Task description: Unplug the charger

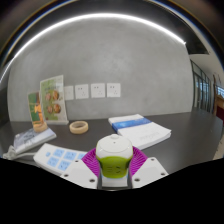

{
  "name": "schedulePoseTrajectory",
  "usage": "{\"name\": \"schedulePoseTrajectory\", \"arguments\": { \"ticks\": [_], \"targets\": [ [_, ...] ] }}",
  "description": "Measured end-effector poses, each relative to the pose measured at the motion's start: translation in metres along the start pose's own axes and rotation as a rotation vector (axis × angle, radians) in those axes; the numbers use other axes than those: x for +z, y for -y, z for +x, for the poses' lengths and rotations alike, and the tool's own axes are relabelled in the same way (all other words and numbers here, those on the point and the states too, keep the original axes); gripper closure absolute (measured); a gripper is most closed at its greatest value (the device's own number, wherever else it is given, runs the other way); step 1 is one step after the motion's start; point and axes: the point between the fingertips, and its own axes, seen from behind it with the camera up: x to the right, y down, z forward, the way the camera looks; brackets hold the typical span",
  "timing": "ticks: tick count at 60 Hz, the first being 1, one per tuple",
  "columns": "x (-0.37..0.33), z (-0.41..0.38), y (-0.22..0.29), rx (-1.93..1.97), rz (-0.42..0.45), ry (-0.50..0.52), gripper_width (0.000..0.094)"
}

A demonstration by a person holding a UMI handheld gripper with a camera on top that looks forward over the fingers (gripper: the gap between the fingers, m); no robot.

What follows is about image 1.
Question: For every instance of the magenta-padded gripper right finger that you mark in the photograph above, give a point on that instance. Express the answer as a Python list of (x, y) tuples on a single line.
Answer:
[(150, 171)]

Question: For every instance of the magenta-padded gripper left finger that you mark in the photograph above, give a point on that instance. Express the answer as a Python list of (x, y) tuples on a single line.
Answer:
[(80, 173)]

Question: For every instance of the white power strip blue sockets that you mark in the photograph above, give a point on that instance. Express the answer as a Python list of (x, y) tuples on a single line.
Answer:
[(56, 158)]

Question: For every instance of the white booklet with blue band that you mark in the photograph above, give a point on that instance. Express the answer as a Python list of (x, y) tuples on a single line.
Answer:
[(143, 131)]

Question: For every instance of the beige tape roll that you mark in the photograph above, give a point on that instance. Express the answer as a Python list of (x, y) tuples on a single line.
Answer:
[(78, 127)]

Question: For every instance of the grey printed magazine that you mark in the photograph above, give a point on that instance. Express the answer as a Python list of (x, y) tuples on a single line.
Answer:
[(33, 138)]

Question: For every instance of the acrylic sign stand green flyer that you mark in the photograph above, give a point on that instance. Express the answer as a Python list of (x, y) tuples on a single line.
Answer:
[(53, 100)]

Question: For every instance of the glass partition with dark frames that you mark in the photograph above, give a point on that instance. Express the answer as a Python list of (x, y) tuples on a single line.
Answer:
[(204, 90)]

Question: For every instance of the white ceiling light strip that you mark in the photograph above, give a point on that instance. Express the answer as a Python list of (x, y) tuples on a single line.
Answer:
[(100, 15)]

